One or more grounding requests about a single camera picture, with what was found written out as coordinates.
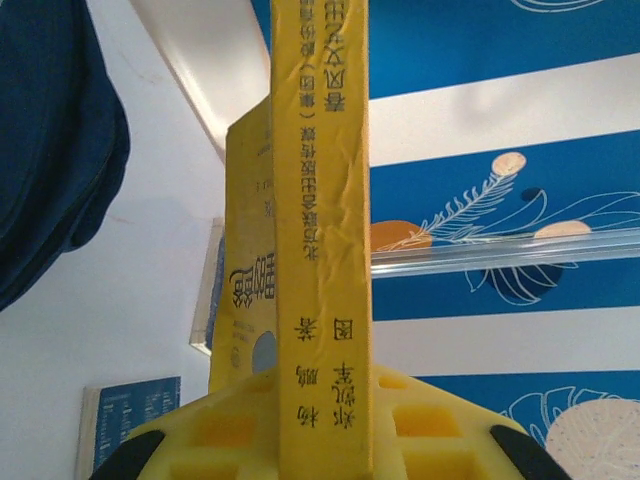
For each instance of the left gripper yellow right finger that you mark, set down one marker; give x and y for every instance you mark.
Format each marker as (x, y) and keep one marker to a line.
(440, 435)

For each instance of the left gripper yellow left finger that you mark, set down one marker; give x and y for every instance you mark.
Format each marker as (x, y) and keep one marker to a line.
(210, 435)

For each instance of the yellow paperback book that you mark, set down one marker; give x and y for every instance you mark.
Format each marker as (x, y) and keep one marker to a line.
(320, 200)

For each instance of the navy blue student backpack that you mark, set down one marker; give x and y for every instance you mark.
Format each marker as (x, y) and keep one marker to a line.
(50, 150)

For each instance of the right aluminium corner post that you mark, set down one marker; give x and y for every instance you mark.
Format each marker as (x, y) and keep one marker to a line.
(500, 252)

